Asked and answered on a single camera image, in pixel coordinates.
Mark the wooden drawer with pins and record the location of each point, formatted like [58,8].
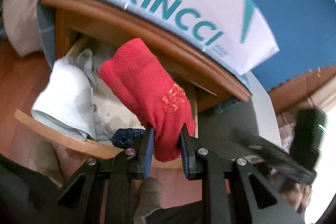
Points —
[76,144]

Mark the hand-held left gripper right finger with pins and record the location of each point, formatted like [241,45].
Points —
[183,155]

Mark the dark blue knit underwear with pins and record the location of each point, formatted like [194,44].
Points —
[124,136]

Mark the wooden door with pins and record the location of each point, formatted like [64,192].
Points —
[302,87]

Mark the person's dark trousers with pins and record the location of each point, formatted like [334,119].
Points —
[18,187]

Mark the pale blue white underwear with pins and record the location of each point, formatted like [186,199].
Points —
[63,98]

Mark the white round table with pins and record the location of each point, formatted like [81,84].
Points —
[236,121]

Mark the blue foam mat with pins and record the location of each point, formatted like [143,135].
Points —
[288,16]

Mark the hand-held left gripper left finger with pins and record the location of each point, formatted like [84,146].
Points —
[149,150]

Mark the red knitted sock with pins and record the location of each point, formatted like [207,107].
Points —
[141,82]

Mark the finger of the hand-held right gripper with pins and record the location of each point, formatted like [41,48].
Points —
[275,154]

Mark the person's foot in grey sock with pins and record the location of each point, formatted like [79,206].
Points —
[149,195]

